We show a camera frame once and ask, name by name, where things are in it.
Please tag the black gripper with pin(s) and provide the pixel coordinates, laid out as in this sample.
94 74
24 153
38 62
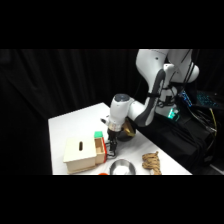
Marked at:
112 135

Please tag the red block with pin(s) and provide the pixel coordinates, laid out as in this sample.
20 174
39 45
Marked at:
100 150

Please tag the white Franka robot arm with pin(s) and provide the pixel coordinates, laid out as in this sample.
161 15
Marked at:
150 66

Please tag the green cube block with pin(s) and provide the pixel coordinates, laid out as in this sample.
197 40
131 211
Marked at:
98 134

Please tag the stainless steel pot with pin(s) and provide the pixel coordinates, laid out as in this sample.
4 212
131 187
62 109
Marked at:
122 167

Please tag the orange plastic cup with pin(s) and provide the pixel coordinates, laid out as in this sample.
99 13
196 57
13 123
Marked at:
103 173

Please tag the light wooden box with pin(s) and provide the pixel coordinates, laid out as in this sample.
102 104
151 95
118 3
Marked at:
80 153

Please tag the small green light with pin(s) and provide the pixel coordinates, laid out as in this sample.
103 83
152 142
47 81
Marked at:
172 114

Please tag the black robot stand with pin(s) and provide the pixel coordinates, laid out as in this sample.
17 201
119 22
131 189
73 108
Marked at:
186 140

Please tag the black curtain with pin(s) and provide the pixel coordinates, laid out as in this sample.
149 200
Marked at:
66 80

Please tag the blue lit electronic device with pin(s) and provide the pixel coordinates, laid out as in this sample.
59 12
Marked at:
200 99

